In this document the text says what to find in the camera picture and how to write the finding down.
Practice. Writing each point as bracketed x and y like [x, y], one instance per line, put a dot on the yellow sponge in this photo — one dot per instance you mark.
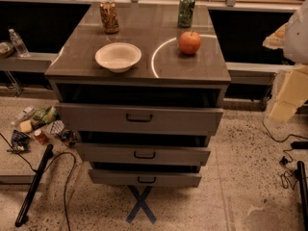
[26, 127]

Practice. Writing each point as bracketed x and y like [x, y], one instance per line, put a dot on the dark blue snack bag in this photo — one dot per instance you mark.
[19, 142]

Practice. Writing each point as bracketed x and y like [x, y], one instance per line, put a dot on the clear plastic water bottle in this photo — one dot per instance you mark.
[18, 43]

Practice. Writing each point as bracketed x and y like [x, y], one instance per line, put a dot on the top drawer with handle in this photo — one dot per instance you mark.
[140, 119]

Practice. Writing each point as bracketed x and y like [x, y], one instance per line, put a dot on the drawer with handle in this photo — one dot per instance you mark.
[140, 119]
[145, 178]
[143, 154]

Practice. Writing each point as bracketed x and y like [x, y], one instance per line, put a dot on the green soda can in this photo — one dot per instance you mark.
[185, 13]

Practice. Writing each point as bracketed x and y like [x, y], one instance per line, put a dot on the small red can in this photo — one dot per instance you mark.
[41, 137]

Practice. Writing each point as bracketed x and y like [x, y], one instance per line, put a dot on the black stand leg left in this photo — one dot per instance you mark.
[22, 215]

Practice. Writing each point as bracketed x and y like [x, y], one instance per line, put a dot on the red apple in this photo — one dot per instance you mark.
[189, 42]

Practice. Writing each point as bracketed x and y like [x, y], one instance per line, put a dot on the white patterned snack bag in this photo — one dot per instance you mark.
[55, 127]

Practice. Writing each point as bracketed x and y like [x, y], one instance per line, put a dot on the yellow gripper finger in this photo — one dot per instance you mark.
[292, 95]
[276, 40]

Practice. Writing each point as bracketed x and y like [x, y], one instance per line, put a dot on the plastic bottle lying on floor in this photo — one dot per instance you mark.
[25, 114]

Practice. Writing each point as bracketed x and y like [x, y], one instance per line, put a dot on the green chip bag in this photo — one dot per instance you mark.
[44, 116]

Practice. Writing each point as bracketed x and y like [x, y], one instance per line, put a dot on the dark crumpled snack wrapper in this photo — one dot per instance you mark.
[68, 138]

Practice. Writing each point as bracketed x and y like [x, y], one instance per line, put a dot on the orange patterned soda can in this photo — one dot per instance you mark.
[109, 16]

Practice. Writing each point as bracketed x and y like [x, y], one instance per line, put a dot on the middle drawer with handle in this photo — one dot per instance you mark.
[143, 154]

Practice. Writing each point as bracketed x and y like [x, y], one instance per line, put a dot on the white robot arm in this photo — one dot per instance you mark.
[295, 49]

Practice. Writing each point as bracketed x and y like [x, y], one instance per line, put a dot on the grey drawer cabinet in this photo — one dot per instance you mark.
[163, 77]

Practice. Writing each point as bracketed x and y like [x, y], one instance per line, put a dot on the black stand leg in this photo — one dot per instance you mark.
[303, 191]
[22, 215]

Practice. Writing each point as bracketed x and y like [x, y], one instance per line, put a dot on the black stand leg right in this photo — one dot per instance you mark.
[303, 191]

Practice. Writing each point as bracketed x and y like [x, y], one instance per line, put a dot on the bowl on left shelf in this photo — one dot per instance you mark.
[6, 49]

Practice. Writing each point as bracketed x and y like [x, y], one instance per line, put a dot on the white paper bowl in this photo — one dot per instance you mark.
[118, 57]

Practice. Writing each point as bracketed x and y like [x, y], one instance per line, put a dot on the bottom drawer with handle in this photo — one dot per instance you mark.
[145, 178]

